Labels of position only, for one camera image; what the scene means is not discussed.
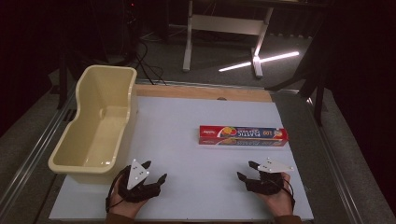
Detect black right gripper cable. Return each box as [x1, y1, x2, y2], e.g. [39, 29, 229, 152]
[281, 176, 296, 210]

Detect cream plastic tub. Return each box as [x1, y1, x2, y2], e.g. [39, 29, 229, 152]
[47, 64, 138, 185]

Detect red blue plastic wrap box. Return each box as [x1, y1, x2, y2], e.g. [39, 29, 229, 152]
[198, 124, 290, 147]

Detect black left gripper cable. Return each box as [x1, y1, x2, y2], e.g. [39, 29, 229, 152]
[105, 165, 132, 215]

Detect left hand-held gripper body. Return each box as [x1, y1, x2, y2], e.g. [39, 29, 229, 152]
[117, 158, 163, 204]

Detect black metal stand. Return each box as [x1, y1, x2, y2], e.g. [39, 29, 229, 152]
[264, 27, 332, 127]

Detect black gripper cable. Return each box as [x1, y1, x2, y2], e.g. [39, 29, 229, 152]
[281, 176, 296, 210]
[105, 165, 132, 215]

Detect metal rail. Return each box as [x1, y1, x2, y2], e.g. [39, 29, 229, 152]
[0, 88, 78, 216]
[305, 97, 366, 224]

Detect black floor cables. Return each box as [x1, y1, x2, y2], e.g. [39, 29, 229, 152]
[133, 39, 168, 86]

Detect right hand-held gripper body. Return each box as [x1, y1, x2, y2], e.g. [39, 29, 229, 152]
[244, 157, 295, 197]

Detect person's left hand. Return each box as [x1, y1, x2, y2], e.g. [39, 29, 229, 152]
[106, 173, 151, 219]

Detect person's right hand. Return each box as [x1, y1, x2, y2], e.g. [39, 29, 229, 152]
[252, 172, 295, 217]

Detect white metal table frame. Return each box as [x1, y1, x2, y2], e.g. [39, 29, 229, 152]
[182, 0, 275, 79]

